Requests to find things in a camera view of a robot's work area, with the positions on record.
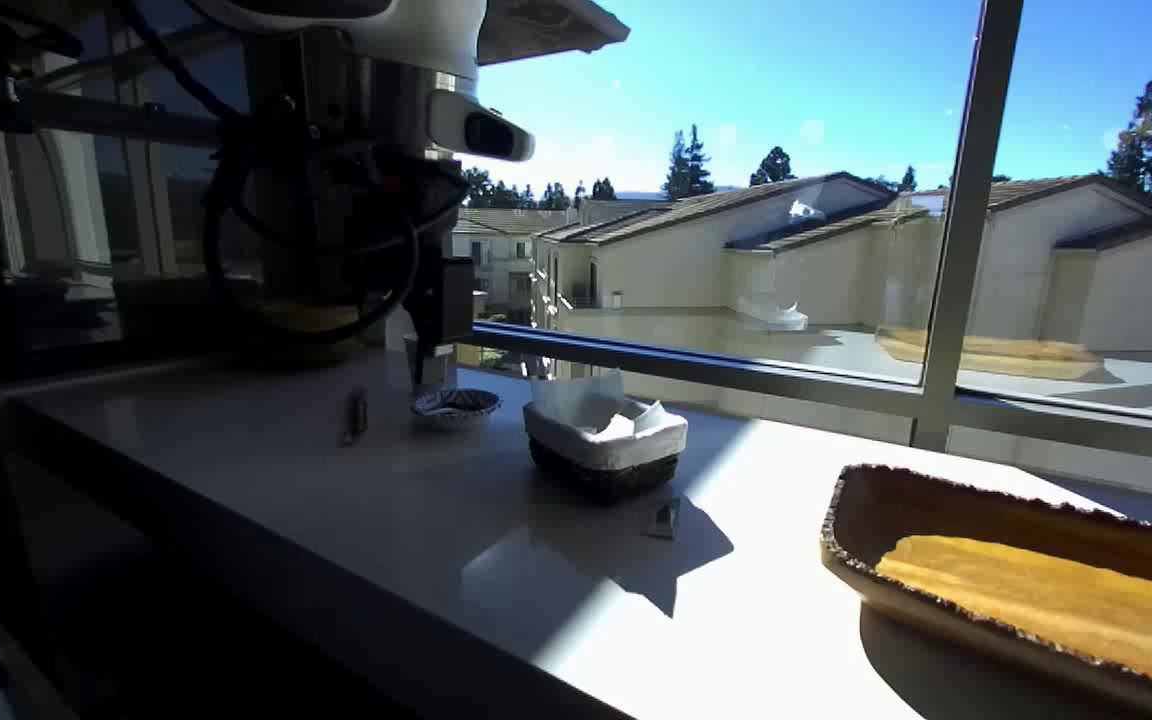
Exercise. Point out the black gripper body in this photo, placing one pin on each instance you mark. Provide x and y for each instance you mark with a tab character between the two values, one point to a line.
441	301

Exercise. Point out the white paper towel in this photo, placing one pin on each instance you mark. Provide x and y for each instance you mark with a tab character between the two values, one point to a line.
562	398

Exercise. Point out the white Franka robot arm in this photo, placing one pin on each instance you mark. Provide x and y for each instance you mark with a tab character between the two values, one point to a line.
337	83

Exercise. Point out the white and navy box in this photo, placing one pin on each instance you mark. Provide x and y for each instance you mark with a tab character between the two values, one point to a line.
600	479

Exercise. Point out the white patterned paper cup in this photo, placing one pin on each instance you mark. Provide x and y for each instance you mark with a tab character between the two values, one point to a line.
432	365

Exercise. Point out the blue patterned small bowl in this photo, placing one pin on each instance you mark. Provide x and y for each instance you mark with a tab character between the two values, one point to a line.
461	402

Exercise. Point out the beige house with dark roof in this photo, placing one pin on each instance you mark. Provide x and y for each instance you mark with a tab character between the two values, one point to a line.
682	262

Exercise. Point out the dark conifer tree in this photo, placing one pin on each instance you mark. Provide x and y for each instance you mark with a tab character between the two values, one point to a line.
1143	134
689	164

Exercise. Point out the yellow rectangular tray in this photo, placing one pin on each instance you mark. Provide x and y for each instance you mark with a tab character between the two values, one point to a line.
1041	602

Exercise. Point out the window frame bottom rail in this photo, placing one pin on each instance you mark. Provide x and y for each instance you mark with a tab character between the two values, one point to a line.
736	376

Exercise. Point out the window frame post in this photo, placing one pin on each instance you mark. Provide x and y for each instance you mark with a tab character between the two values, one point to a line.
965	201

